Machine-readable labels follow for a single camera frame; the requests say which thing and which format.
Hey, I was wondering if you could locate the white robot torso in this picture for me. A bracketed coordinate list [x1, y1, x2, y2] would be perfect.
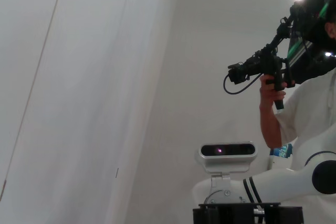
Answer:
[192, 176, 246, 206]

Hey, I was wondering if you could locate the white blue printed box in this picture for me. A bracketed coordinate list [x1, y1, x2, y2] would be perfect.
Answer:
[267, 143, 294, 170]

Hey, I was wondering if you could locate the person's bare hand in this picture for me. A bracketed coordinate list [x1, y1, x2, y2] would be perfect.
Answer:
[258, 74, 287, 102]

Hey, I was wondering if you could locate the black video camera rig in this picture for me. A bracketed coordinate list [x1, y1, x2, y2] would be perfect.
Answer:
[223, 1, 316, 111]

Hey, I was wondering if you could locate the white black head camera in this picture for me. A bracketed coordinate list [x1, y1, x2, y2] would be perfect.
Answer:
[197, 141, 258, 174]

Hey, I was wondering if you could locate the person in white shirt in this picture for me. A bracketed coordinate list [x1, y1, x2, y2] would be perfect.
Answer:
[275, 6, 336, 172]

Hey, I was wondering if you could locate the silver head camera bracket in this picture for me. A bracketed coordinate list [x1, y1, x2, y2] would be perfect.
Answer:
[204, 171, 253, 205]

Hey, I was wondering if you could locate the person's bare forearm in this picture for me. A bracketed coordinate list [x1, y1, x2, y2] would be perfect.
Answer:
[259, 98, 284, 149]

